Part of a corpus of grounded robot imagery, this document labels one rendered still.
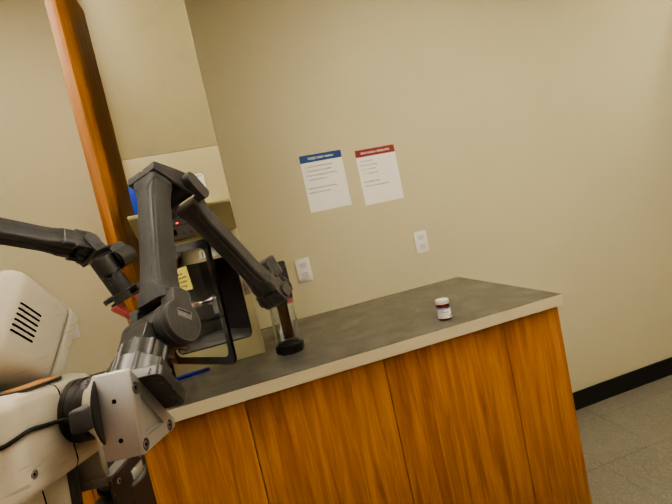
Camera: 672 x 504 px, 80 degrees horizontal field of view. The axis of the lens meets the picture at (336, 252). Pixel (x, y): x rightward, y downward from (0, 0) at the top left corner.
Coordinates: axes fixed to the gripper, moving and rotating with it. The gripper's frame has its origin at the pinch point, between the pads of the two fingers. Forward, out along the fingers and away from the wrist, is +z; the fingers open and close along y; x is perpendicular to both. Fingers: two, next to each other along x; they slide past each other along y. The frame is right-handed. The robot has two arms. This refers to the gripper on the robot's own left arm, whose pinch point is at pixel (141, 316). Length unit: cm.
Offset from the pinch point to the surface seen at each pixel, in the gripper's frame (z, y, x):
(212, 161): -31, -41, -28
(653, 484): 168, -128, 10
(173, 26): -77, -53, -33
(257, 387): 34.2, -16.9, 8.2
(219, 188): -22, -38, -27
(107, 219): -29.6, -3.1, -19.3
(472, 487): 107, -58, 12
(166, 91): -59, -40, -31
